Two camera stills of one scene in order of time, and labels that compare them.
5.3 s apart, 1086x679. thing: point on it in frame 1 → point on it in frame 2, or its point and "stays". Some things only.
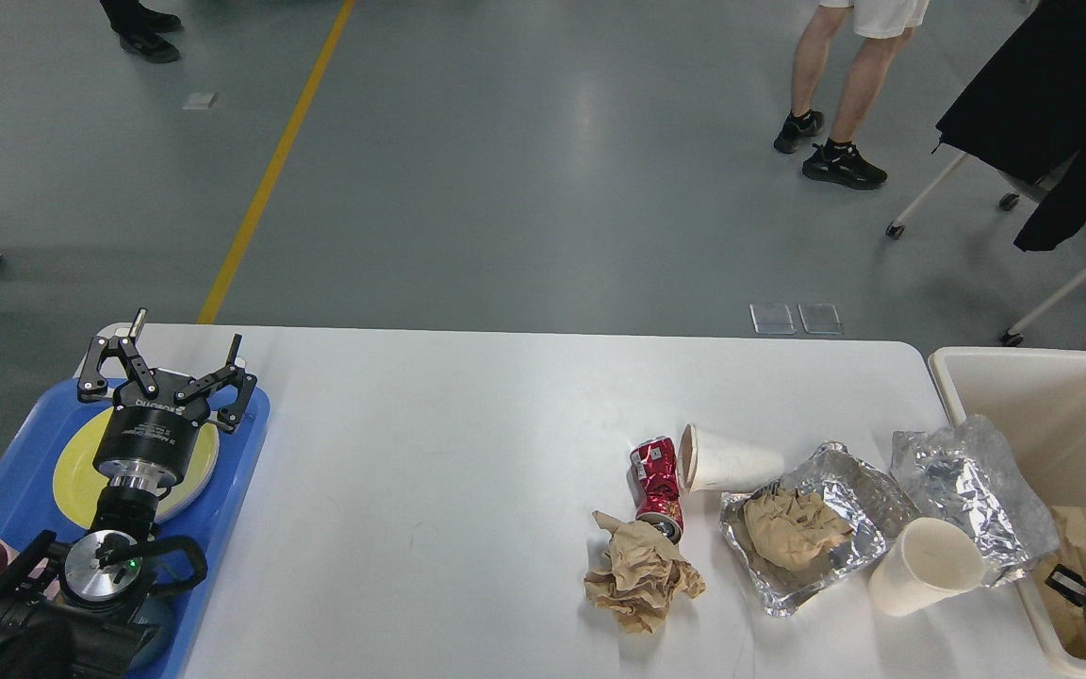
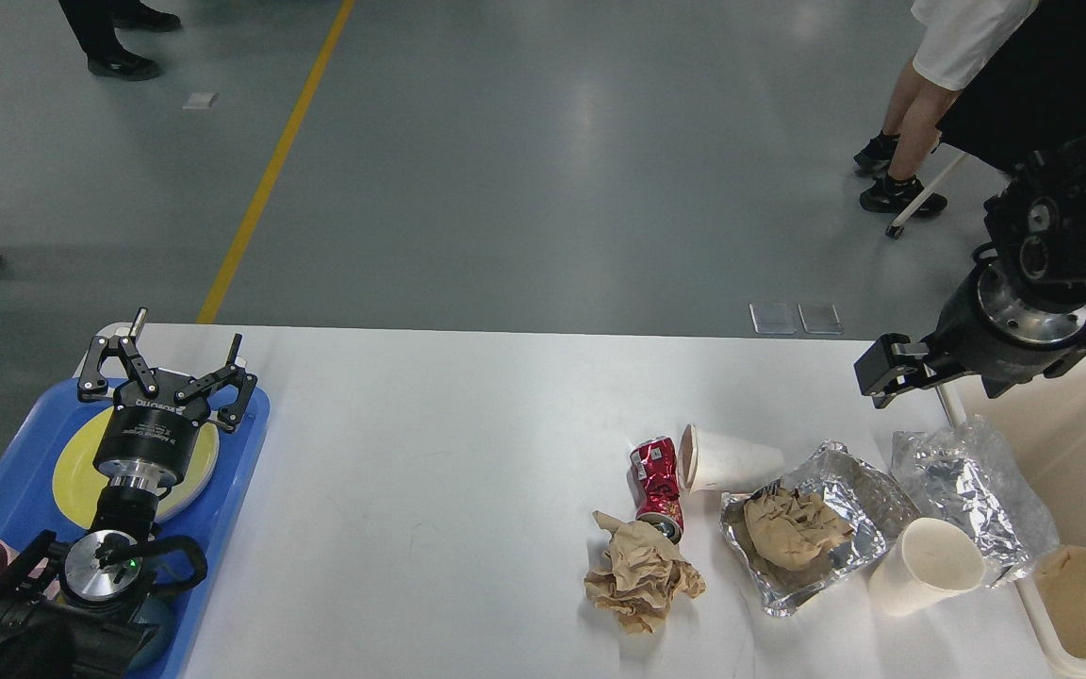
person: (886, 25) → (958, 40)
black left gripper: (154, 431) stays
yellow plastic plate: (79, 487) stays
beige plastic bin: (1084, 412) stays
